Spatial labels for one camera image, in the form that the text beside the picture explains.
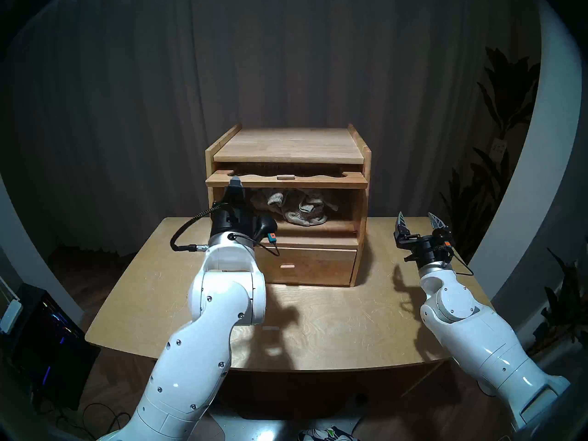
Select plant in white pot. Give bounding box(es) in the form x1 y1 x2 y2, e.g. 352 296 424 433
478 247 588 397

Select wooden drawer with knob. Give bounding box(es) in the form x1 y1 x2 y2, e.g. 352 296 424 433
255 246 358 287

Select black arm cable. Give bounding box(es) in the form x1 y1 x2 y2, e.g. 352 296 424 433
448 252 474 276
170 205 281 257

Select wooden cabinet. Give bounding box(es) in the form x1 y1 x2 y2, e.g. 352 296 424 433
204 124 372 288

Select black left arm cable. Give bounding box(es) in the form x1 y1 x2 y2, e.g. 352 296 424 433
170 205 281 257

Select black floor cables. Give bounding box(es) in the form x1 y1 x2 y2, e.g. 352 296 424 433
60 401 131 441

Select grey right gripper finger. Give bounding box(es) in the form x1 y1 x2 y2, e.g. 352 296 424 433
394 211 412 248
427 212 453 243

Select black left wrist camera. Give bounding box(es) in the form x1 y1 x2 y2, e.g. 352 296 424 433
255 215 279 244

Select wooden tambour roll door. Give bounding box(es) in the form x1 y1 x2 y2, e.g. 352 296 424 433
205 168 369 189

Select white router box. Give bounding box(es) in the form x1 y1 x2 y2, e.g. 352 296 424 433
0 298 23 335

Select tall dark leafy plant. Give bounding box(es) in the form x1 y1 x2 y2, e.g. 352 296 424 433
439 46 543 261

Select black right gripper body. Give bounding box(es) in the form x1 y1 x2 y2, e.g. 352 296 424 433
395 235 454 267

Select floral patterned cloth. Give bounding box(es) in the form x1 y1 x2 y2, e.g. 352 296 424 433
299 426 359 441

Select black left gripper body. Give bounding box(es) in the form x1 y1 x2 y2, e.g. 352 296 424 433
209 209 259 249

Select beige pants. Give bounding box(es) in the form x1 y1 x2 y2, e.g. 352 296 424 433
248 187 339 227

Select black computer tower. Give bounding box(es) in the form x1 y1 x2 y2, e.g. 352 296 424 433
11 283 102 411

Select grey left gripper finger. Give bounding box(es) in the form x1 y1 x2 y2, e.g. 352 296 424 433
224 177 244 211

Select grey curtain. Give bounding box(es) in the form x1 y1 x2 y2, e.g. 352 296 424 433
0 0 543 257

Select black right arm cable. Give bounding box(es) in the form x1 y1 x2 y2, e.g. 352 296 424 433
448 252 474 276

